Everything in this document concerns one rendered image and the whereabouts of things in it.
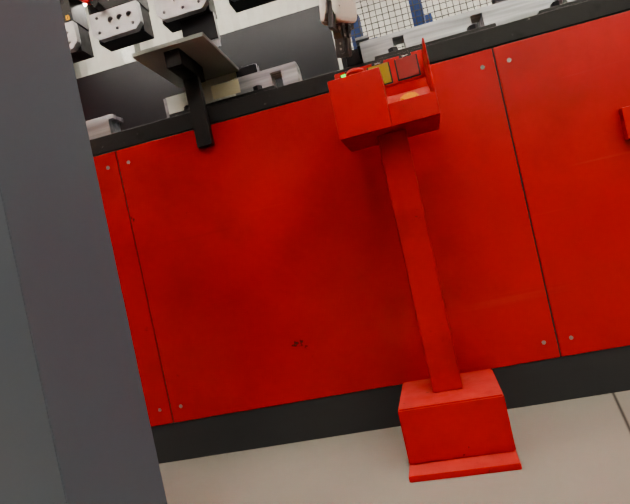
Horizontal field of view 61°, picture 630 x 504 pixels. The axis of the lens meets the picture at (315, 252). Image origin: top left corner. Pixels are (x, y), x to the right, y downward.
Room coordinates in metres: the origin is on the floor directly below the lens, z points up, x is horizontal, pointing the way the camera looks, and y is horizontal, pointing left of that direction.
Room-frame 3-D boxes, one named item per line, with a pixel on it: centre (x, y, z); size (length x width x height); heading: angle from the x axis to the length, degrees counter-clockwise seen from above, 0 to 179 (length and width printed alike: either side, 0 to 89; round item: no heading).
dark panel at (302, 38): (2.05, 0.32, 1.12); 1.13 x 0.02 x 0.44; 80
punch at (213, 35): (1.50, 0.18, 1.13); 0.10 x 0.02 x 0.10; 80
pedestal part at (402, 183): (1.12, -0.21, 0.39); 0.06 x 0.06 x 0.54; 78
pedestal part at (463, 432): (1.09, -0.20, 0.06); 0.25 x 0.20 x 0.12; 168
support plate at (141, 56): (1.36, 0.21, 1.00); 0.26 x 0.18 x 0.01; 170
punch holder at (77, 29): (1.58, 0.60, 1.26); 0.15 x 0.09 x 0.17; 80
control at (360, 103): (1.12, -0.21, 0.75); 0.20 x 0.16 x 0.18; 78
